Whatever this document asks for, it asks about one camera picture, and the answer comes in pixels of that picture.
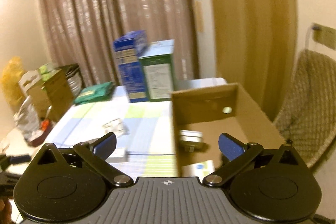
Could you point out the clear plastic tray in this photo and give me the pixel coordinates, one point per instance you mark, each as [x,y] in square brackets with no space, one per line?
[117,127]

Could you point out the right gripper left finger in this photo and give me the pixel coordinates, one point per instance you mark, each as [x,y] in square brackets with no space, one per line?
[95,155]

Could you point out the quilted beige chair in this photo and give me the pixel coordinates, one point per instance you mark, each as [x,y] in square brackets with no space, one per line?
[307,117]

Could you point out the tall blue carton box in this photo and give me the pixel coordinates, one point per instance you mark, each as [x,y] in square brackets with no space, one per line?
[128,49]

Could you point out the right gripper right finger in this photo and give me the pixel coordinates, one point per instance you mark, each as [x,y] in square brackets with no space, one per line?
[238,155]

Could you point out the green wet wipes pack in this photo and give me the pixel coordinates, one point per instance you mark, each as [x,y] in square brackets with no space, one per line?
[95,93]

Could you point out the golden yellow curtain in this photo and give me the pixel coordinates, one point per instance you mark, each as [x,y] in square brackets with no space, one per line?
[255,46]

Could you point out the small box in carton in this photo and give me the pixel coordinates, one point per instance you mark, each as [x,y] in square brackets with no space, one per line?
[199,169]

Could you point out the clear plastic bag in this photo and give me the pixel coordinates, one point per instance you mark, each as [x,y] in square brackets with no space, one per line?
[27,119]

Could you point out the open brown cardboard box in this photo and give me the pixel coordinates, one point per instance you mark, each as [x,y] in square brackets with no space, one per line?
[215,110]

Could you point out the pink brown curtain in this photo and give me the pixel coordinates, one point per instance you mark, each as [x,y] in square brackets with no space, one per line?
[83,31]

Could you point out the checked blue green tablecloth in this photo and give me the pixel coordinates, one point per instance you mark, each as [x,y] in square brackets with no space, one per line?
[144,131]

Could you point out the dark red wooden tray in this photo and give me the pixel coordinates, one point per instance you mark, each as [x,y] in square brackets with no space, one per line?
[39,136]

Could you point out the brown cardboard box on side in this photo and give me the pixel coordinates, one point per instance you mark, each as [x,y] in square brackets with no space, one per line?
[51,98]

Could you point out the yellow plastic bag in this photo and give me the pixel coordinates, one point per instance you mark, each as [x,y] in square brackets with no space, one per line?
[10,77]

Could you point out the green carton box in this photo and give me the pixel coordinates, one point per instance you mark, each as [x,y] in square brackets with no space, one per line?
[158,68]

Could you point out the white tin in box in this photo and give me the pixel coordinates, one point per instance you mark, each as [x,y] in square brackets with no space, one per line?
[191,140]

